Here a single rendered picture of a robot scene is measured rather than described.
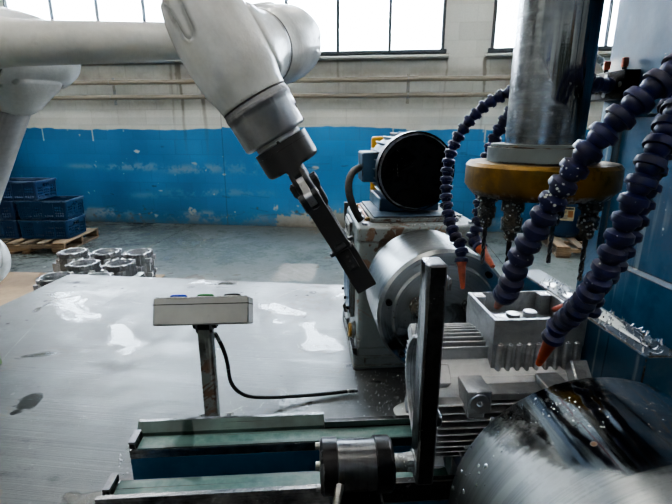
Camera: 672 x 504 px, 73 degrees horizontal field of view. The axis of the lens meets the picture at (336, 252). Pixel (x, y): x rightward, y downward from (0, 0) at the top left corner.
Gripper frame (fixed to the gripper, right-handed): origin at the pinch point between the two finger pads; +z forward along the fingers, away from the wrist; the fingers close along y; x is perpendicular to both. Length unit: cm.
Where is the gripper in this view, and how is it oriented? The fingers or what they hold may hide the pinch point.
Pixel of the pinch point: (354, 267)
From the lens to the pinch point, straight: 64.6
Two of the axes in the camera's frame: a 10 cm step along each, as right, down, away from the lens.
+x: -8.6, 5.0, 0.8
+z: 5.0, 8.2, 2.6
